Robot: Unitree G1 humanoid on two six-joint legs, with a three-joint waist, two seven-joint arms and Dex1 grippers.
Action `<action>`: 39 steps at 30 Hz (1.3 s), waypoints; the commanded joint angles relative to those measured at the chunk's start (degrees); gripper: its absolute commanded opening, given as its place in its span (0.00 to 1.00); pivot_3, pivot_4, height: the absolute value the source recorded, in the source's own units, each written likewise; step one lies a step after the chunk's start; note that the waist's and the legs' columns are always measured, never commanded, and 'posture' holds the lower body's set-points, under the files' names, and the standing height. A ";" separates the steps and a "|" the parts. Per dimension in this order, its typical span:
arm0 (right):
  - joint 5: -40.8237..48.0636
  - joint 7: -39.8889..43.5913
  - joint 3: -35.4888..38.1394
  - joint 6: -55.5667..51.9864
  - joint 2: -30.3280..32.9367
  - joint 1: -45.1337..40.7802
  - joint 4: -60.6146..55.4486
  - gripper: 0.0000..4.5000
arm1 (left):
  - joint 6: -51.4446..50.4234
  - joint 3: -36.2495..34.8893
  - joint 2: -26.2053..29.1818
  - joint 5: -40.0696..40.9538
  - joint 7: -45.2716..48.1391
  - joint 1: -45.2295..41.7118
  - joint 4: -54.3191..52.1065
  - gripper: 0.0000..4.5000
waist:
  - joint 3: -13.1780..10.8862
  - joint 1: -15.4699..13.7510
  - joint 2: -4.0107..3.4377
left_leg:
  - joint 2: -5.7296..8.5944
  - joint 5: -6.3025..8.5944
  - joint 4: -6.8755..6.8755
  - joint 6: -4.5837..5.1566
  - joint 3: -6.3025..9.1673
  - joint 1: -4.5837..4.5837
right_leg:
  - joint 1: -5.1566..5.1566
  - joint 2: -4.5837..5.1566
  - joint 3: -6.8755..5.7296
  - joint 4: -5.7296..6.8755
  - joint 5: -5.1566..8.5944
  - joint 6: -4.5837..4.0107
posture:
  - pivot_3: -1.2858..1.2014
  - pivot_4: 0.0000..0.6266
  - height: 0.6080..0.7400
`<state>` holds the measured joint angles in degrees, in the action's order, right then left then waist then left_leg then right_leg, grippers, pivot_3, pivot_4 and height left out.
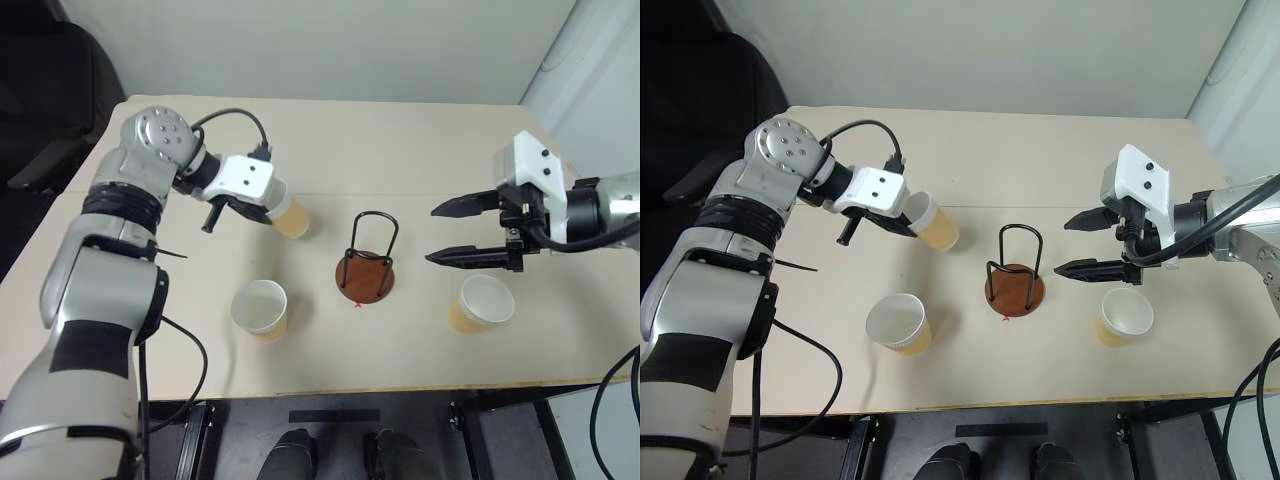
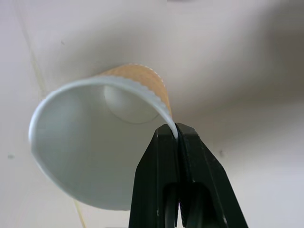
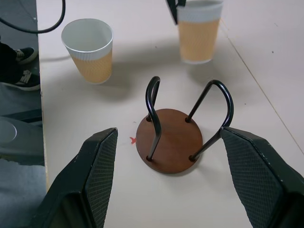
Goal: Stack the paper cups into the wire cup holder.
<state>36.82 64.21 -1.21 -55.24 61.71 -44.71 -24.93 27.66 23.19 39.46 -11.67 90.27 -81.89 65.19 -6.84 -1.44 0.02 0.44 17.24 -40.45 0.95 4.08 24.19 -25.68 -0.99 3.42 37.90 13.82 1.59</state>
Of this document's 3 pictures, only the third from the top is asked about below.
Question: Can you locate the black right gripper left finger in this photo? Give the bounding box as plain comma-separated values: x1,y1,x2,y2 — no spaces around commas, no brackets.
29,127,119,228

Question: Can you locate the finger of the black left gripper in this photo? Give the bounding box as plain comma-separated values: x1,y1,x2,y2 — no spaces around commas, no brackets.
165,0,187,26

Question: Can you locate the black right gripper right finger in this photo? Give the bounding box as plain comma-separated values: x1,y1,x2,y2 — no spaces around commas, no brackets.
220,126,304,228

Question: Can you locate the orange white paper cup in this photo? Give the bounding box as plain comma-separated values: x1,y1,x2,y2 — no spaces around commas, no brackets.
61,18,114,85
177,0,224,65

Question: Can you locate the dark grey rounded housing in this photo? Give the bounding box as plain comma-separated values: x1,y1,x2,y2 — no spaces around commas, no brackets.
0,115,45,158

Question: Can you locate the black sneaker white sole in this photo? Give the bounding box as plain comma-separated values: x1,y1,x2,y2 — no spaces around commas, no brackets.
0,69,41,92
15,47,39,65

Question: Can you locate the person's black trouser leg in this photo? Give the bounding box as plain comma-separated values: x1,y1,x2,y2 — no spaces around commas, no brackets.
0,35,25,84

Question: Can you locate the wire cup holder wooden base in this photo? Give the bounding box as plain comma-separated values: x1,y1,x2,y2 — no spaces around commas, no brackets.
135,76,235,174

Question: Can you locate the black cable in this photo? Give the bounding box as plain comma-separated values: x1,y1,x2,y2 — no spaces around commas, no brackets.
0,0,67,34

